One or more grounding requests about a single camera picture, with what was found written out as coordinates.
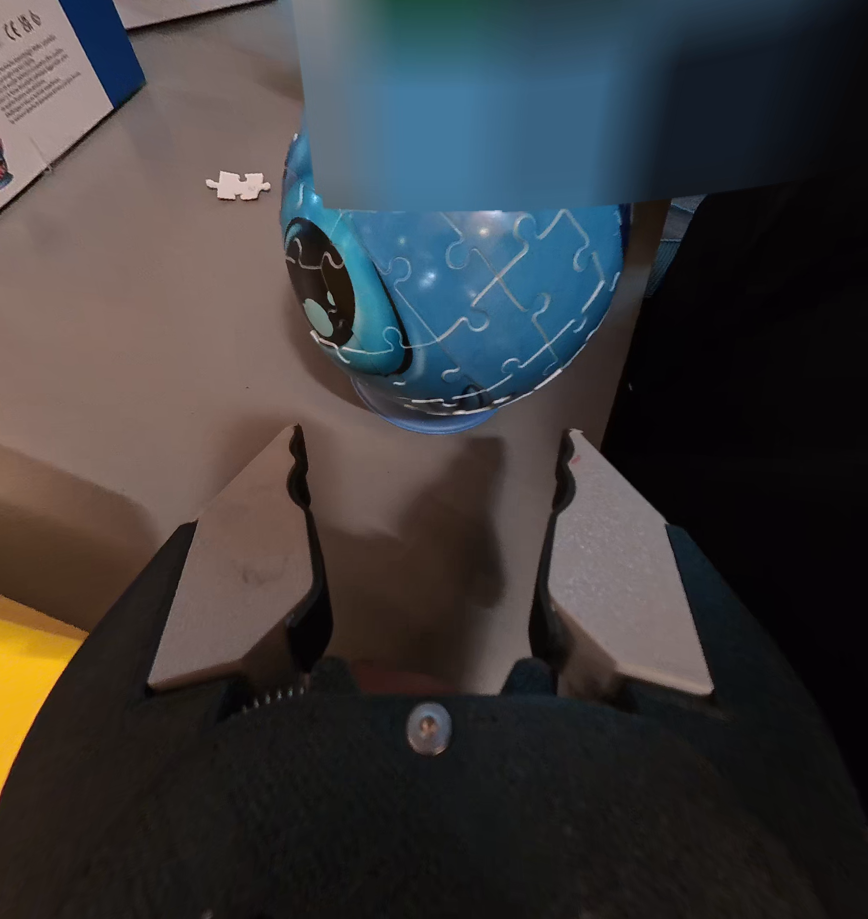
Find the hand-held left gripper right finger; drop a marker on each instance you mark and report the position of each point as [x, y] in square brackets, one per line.
[613, 574]

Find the yellow plastic bin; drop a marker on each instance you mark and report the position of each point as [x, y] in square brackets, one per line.
[10, 682]

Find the grey fabric chair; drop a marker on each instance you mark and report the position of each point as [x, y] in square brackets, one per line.
[674, 244]

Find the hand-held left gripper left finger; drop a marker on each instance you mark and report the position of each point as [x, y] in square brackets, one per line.
[240, 574]

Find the person's left hand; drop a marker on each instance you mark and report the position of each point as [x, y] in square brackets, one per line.
[405, 680]

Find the white puzzle piece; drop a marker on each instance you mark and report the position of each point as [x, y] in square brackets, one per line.
[236, 185]

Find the blue puzzle ball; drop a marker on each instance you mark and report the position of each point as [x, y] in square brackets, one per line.
[477, 301]

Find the white blue puzzle box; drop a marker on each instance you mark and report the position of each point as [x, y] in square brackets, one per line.
[39, 86]

